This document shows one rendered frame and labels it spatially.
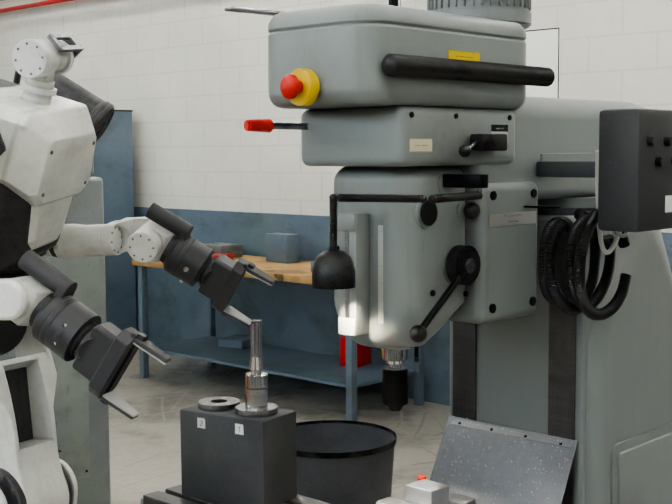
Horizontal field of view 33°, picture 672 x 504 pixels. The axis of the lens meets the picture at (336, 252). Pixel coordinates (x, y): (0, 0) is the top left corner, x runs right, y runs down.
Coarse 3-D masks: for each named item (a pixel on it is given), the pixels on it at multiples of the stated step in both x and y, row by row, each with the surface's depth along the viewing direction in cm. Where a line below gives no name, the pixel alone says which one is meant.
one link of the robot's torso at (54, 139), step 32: (0, 96) 197; (32, 96) 198; (0, 128) 189; (32, 128) 190; (64, 128) 198; (0, 160) 190; (32, 160) 191; (64, 160) 199; (0, 192) 193; (32, 192) 193; (64, 192) 204; (0, 224) 195; (32, 224) 199; (0, 256) 198
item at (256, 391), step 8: (248, 384) 232; (256, 384) 231; (264, 384) 232; (248, 392) 232; (256, 392) 231; (264, 392) 232; (248, 400) 232; (256, 400) 231; (264, 400) 232; (256, 408) 232
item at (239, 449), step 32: (192, 416) 236; (224, 416) 231; (256, 416) 229; (288, 416) 233; (192, 448) 236; (224, 448) 232; (256, 448) 227; (288, 448) 234; (192, 480) 237; (224, 480) 232; (256, 480) 228; (288, 480) 234
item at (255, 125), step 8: (248, 120) 187; (256, 120) 188; (264, 120) 189; (248, 128) 187; (256, 128) 187; (264, 128) 189; (272, 128) 190; (280, 128) 192; (288, 128) 193; (296, 128) 195; (304, 128) 196
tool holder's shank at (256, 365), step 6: (252, 324) 231; (258, 324) 231; (252, 330) 232; (258, 330) 231; (252, 336) 232; (258, 336) 232; (252, 342) 232; (258, 342) 232; (252, 348) 232; (258, 348) 232; (252, 354) 232; (258, 354) 232; (252, 360) 232; (258, 360) 232; (252, 366) 232; (258, 366) 232; (252, 372) 232; (258, 372) 232
